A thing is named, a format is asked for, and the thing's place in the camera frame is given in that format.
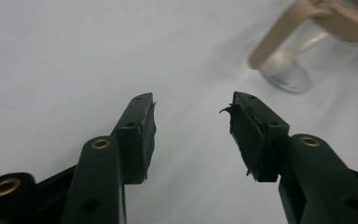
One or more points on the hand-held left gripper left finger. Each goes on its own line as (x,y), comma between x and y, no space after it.
(130,146)

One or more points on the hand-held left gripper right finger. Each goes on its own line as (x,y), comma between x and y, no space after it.
(279,149)

